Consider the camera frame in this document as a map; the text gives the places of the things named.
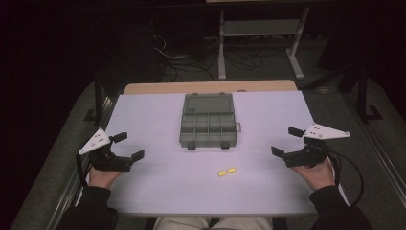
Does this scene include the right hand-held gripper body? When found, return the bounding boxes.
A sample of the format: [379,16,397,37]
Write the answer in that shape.
[282,123,350,169]

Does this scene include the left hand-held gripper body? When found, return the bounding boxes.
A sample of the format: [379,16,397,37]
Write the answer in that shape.
[79,127,134,173]

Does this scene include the grey plastic organizer box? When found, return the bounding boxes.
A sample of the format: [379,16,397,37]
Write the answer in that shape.
[178,92,242,150]

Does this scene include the person's left hand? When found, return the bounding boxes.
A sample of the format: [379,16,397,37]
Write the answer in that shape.
[88,167,124,190]

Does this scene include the person's right hand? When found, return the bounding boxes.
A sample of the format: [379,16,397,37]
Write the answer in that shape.
[291,158,337,193]

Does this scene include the black metal stand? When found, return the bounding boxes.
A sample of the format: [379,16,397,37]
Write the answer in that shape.
[83,78,107,127]
[356,65,385,125]

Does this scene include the person's legs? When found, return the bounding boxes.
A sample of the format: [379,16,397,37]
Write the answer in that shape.
[152,216,274,230]

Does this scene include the white metal stand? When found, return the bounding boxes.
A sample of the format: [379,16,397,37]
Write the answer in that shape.
[217,7,311,81]

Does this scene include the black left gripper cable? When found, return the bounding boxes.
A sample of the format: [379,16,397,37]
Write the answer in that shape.
[76,152,89,188]

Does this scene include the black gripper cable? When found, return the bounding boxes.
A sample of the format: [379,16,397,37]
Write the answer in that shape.
[76,152,89,188]
[325,147,366,207]

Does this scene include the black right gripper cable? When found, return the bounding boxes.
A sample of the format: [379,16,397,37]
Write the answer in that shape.
[325,147,366,207]

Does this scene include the black floor cables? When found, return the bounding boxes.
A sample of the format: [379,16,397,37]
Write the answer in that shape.
[147,18,215,82]

